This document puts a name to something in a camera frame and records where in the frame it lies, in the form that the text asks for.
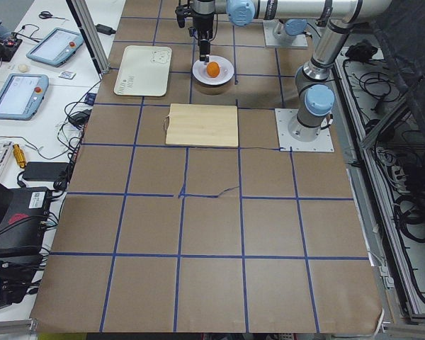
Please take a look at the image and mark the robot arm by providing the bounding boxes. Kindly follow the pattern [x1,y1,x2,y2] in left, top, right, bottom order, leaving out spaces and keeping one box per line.
[174,0,391,142]
[273,18,307,38]

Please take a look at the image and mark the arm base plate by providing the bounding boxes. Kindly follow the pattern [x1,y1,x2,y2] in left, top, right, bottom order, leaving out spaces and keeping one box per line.
[263,19,308,50]
[275,108,334,152]

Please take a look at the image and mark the small white ball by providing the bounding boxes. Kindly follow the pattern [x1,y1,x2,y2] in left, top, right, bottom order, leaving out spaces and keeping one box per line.
[18,64,28,73]

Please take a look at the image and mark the teach pendant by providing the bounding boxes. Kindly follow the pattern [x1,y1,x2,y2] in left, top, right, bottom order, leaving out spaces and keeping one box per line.
[0,74,49,120]
[26,28,84,67]

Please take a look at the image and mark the black computer box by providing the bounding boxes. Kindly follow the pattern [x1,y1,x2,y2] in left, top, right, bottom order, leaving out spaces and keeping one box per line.
[0,185,52,258]

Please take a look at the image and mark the small printed card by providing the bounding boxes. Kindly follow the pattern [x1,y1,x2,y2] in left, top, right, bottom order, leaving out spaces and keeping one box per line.
[59,71,76,79]

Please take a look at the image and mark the cream bear tray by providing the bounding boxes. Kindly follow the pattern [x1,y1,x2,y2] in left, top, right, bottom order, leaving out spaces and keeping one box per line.
[113,45,172,97]

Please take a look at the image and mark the bamboo cutting board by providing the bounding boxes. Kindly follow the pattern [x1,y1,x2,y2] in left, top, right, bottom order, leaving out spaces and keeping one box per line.
[166,103,239,147]

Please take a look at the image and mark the black flat power brick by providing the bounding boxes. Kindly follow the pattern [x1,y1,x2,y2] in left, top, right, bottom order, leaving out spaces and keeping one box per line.
[22,161,68,181]

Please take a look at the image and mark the gold cylinder tool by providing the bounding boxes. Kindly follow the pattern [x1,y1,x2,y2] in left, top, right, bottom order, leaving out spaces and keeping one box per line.
[13,144,27,169]

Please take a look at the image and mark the far teach pendant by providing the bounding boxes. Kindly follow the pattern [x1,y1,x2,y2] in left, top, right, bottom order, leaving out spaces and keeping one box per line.
[26,28,84,67]

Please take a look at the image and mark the black power adapter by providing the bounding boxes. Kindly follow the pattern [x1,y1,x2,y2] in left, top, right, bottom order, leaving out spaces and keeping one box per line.
[95,24,116,35]

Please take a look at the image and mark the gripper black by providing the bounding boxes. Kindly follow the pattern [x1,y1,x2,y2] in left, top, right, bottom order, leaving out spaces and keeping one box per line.
[174,0,215,66]

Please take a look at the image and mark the near teach pendant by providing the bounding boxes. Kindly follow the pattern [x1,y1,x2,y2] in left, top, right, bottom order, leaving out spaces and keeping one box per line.
[0,74,49,120]

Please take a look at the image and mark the orange fruit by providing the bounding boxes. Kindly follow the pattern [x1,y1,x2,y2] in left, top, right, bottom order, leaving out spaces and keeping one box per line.
[206,62,220,78]

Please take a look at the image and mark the aluminium frame post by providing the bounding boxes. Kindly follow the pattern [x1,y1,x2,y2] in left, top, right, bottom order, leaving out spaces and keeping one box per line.
[66,0,110,75]

